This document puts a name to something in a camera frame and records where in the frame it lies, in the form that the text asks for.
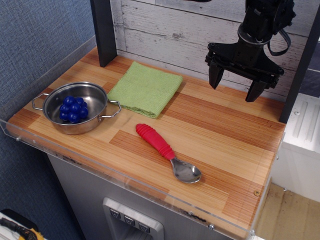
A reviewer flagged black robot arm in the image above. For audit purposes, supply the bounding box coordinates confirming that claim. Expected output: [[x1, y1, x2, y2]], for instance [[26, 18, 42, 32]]
[[205, 0, 296, 103]]

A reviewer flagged dark vertical post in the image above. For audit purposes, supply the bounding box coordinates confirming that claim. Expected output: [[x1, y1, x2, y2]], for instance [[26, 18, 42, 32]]
[[278, 7, 320, 124], [90, 0, 118, 67]]

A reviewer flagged clear acrylic table guard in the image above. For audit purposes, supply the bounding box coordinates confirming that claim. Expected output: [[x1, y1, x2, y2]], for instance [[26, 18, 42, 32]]
[[0, 34, 286, 238]]

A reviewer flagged right dark vertical post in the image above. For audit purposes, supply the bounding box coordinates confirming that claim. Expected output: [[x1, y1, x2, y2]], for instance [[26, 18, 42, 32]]
[[278, 7, 320, 124]]

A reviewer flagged small steel pot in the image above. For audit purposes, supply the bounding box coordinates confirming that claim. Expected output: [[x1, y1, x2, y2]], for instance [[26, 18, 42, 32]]
[[31, 82, 122, 135]]

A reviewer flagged white plastic side unit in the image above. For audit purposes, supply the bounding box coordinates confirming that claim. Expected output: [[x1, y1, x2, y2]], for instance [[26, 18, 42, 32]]
[[271, 93, 320, 202]]

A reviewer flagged grey dispenser control panel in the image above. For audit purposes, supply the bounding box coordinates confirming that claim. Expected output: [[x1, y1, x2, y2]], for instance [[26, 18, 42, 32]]
[[102, 197, 165, 240]]

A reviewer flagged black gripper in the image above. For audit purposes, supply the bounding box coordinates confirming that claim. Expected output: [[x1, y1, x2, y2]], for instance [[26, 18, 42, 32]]
[[205, 38, 284, 102]]

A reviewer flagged red handled metal spoon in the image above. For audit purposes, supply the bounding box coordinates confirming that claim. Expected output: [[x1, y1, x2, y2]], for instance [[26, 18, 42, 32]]
[[135, 123, 202, 184]]

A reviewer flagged blue toy grape cluster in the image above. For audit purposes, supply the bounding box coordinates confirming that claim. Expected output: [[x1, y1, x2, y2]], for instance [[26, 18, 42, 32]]
[[59, 95, 89, 124]]

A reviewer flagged black yellow object bottom left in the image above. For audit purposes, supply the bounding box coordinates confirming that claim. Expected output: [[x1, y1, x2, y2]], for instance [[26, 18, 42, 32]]
[[0, 218, 45, 240]]

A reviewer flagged left dark vertical post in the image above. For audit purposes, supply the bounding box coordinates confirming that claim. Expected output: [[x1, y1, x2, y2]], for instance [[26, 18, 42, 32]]
[[90, 0, 118, 67]]

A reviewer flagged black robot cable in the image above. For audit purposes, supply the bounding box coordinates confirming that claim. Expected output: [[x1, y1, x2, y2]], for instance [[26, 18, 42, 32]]
[[266, 27, 292, 57]]

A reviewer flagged green folded cloth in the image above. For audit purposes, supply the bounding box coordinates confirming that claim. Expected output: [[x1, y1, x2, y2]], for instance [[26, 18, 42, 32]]
[[108, 61, 183, 119]]

